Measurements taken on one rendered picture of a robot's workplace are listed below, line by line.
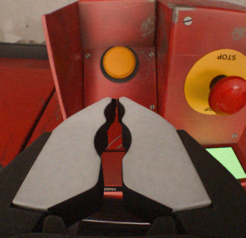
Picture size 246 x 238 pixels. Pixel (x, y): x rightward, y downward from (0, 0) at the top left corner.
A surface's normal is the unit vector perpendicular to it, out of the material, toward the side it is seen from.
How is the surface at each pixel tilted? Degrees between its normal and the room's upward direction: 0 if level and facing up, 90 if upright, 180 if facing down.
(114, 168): 90
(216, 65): 0
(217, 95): 33
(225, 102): 3
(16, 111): 90
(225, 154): 90
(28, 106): 90
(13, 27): 0
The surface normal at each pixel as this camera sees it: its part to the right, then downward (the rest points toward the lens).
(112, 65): -0.01, 0.04
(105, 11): 0.00, 0.60
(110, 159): -0.03, -0.80
